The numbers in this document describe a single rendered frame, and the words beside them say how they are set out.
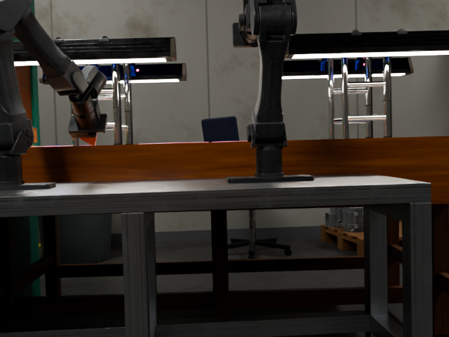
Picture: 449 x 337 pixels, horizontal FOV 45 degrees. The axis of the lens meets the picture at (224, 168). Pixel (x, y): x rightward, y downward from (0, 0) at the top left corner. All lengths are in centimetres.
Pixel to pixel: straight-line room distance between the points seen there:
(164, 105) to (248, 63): 75
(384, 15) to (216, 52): 139
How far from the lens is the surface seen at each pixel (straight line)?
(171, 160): 145
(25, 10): 134
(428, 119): 471
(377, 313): 145
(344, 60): 199
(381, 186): 112
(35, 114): 286
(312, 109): 440
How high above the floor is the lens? 76
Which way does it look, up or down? 3 degrees down
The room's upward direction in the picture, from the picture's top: 2 degrees counter-clockwise
